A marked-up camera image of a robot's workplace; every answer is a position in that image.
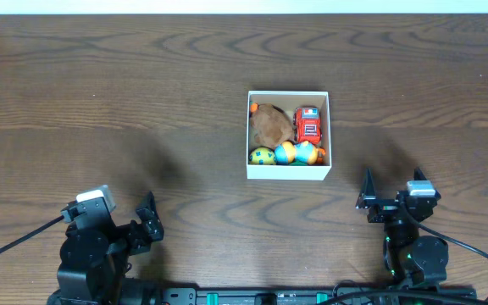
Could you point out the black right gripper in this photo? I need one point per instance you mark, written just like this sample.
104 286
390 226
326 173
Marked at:
389 203

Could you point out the red toy truck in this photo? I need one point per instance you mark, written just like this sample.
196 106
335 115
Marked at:
308 125

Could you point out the green ridged plastic ball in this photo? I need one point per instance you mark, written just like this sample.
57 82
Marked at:
298 163

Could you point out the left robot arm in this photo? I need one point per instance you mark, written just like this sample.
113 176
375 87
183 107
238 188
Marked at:
95 254

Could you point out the blue duck toy figure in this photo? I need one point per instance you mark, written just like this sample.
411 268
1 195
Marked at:
287 152

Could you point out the brown plush toy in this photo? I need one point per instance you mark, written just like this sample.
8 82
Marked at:
270 126

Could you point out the white cardboard box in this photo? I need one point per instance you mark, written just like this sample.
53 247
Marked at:
287 102

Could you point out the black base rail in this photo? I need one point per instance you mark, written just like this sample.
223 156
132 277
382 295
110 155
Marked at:
227 296

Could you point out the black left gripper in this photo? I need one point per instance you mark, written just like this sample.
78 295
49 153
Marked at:
141 231

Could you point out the yellow ball with blue letters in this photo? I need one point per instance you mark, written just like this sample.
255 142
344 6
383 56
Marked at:
262 156

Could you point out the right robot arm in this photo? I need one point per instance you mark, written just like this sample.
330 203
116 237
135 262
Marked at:
414 260

